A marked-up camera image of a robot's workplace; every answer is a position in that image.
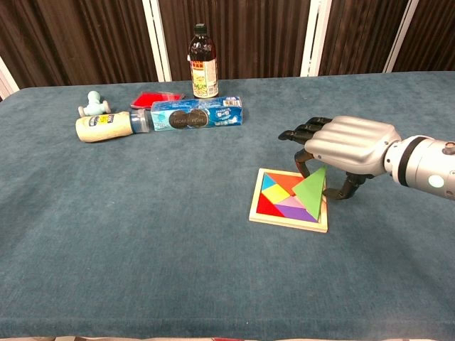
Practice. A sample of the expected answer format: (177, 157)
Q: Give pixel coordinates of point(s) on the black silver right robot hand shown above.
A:
(348, 145)

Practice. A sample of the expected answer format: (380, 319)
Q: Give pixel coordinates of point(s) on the green triangle puzzle piece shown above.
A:
(313, 195)

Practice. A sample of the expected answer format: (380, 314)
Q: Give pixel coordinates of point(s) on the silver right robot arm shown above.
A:
(423, 160)

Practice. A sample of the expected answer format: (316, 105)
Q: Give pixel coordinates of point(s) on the orange triangle puzzle piece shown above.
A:
(286, 181)

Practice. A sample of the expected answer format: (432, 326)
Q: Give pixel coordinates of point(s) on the pink triangle puzzle piece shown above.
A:
(293, 202)

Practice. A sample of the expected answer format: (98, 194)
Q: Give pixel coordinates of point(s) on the light blue triangle puzzle piece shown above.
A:
(267, 183)

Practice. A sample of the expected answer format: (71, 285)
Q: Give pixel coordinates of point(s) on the red triangle puzzle piece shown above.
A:
(266, 207)

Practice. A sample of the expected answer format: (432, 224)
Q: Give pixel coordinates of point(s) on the purple parallelogram puzzle piece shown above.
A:
(295, 213)

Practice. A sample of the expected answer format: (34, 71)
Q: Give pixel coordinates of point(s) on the yellow square puzzle piece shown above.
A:
(276, 194)

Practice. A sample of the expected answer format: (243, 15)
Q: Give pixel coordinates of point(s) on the wooden tangram tray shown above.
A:
(284, 223)

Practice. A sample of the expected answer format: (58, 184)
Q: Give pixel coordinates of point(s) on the dark brown pleated panel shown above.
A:
(78, 39)
(433, 35)
(249, 35)
(359, 35)

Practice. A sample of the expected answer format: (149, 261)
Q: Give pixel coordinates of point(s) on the blue cookie box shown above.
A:
(213, 113)

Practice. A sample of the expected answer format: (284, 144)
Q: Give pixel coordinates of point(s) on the dark glass bottle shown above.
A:
(202, 71)

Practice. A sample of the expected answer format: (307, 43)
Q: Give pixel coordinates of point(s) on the red flat box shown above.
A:
(149, 100)

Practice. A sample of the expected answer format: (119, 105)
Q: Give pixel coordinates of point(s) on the blue table cloth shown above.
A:
(142, 231)

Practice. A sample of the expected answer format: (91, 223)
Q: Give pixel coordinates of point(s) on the cream mayonnaise squeeze bottle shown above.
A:
(103, 127)

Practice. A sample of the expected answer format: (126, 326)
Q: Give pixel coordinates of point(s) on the light blue toy roller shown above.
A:
(94, 104)

